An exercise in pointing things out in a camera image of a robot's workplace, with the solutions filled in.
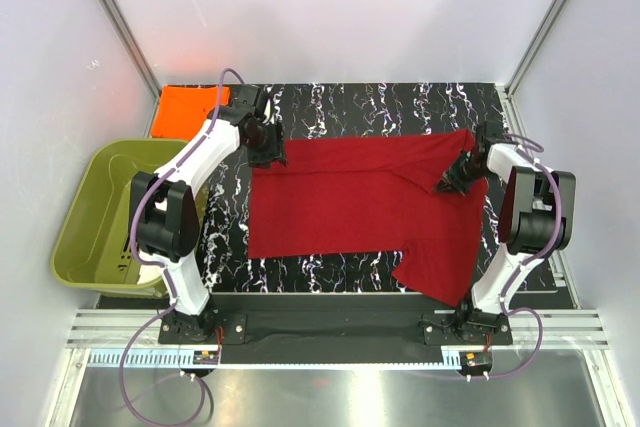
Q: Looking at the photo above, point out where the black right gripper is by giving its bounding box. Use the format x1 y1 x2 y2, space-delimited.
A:
433 150 492 195

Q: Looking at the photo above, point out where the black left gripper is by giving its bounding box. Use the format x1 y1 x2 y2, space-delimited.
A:
244 120 288 171

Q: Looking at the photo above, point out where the red t shirt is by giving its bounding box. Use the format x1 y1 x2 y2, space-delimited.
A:
248 129 488 307

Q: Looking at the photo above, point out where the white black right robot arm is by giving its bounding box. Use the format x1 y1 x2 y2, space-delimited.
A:
425 122 576 345

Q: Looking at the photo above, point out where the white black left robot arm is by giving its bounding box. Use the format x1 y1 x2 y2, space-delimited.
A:
129 85 287 343

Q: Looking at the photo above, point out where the folded orange t shirt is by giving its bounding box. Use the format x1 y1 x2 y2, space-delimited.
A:
150 85 218 141

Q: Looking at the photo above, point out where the right orange connector block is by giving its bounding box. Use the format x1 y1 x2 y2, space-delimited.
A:
461 351 493 368

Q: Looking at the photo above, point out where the orange connector block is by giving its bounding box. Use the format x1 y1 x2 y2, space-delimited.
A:
193 350 220 365
461 351 493 368

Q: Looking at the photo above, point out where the olive green plastic bin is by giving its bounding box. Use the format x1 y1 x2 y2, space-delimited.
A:
51 138 186 299

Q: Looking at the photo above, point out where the left orange connector block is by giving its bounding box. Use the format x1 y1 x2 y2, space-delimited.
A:
193 350 220 365

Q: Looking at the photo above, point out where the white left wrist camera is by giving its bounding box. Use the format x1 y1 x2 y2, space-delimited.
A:
263 96 274 124

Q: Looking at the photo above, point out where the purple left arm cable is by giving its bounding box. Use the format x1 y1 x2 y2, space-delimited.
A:
119 66 246 423

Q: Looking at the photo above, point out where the aluminium frame rail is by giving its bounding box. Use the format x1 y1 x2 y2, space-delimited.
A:
67 309 608 350

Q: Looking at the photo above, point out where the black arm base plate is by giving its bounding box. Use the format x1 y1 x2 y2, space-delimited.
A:
159 293 513 367

